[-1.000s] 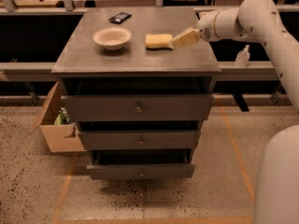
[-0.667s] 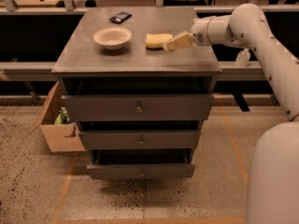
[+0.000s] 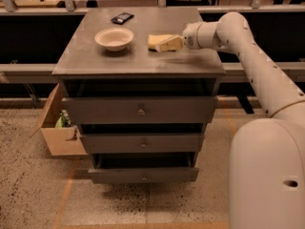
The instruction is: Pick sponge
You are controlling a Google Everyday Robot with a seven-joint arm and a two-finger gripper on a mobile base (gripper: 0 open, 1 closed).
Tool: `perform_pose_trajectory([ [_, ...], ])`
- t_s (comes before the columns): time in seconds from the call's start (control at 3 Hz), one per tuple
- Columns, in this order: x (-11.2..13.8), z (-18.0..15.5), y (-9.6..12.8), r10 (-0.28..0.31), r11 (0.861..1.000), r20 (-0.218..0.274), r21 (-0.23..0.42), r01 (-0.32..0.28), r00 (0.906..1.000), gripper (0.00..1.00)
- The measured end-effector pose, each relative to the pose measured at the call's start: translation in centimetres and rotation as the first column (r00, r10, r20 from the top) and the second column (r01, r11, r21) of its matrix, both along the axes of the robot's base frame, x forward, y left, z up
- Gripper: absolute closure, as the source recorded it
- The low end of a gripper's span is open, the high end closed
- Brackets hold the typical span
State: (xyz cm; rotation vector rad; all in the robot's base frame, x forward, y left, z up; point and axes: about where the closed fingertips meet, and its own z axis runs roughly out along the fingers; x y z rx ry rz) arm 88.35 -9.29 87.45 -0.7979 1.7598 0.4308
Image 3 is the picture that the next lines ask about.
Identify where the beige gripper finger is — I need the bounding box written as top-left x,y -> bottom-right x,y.
155,34 -> 184,52

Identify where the yellow sponge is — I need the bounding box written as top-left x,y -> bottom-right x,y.
148,34 -> 171,51

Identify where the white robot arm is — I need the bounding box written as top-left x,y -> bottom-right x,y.
155,12 -> 305,229

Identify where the black flat packet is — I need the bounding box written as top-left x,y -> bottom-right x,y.
111,12 -> 134,25

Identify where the white ceramic bowl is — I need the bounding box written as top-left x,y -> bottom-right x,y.
94,28 -> 133,52

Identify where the grey wooden drawer cabinet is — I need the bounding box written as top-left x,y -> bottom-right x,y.
53,8 -> 225,169

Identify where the top grey drawer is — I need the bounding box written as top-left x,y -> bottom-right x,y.
63,96 -> 216,124

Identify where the grey drawer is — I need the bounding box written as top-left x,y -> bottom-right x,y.
63,96 -> 216,124
89,167 -> 199,183
80,134 -> 204,154

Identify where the middle grey drawer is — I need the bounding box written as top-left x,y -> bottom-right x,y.
80,134 -> 204,154

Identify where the grey metal railing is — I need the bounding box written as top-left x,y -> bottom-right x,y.
0,0 -> 305,17

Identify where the bottom grey drawer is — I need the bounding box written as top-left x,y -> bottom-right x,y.
89,167 -> 199,183

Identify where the green item in box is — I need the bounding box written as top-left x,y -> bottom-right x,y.
55,110 -> 71,128

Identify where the open cardboard box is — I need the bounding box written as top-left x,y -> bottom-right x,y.
30,85 -> 86,156

